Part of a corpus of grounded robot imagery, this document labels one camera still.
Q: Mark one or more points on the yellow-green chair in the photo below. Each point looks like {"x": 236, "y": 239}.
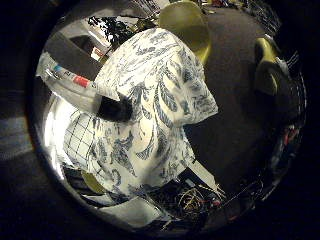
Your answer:
{"x": 186, "y": 26}
{"x": 266, "y": 73}

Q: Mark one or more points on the blue floral tablecloth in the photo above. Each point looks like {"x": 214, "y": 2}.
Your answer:
{"x": 156, "y": 100}

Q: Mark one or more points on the white flat panel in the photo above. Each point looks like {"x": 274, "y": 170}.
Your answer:
{"x": 133, "y": 211}

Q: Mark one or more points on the translucent spray bottle with labels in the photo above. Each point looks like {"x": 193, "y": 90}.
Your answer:
{"x": 66, "y": 78}

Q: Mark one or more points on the white cloth with grid lines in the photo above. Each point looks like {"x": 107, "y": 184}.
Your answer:
{"x": 78, "y": 136}

